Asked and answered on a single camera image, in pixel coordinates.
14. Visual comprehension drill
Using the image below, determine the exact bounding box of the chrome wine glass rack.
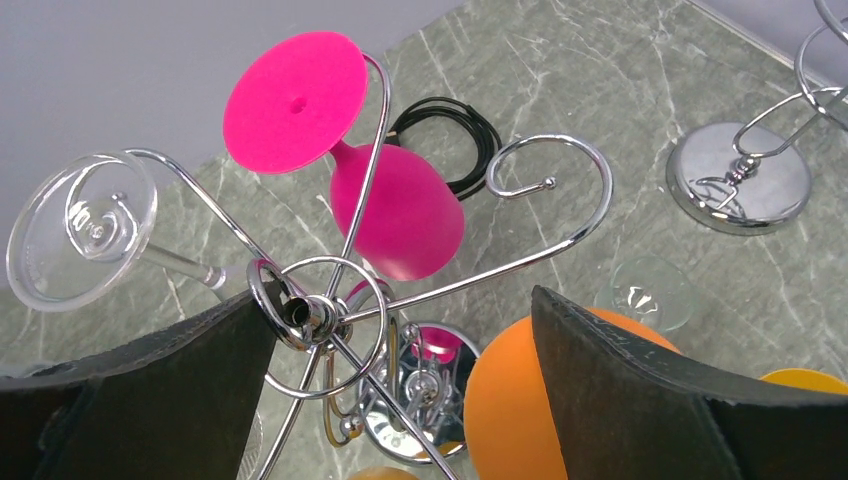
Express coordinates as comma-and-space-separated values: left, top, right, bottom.
122, 52, 615, 480

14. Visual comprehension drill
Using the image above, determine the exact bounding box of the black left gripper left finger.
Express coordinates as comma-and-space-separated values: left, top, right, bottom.
1, 292, 275, 479

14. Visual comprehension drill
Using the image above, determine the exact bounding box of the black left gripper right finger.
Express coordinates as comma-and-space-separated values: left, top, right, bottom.
531, 286, 847, 479

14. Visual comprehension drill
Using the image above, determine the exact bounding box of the black coiled cable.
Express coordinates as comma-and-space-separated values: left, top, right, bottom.
387, 97, 503, 202

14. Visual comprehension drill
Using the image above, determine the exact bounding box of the yellow-orange wine glass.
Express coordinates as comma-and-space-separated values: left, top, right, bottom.
761, 368, 848, 395

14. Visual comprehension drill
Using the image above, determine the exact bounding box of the clear wine glass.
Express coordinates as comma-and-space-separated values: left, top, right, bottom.
594, 256, 697, 333
6, 148, 246, 312

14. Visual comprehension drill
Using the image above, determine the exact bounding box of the yellow wine glass left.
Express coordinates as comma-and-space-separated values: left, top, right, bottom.
349, 466, 419, 480

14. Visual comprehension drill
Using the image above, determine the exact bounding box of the orange wine glass centre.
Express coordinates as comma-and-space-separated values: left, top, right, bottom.
465, 310, 685, 479

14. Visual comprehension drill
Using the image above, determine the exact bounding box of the pink wine glass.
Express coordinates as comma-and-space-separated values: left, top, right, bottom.
223, 31, 465, 281

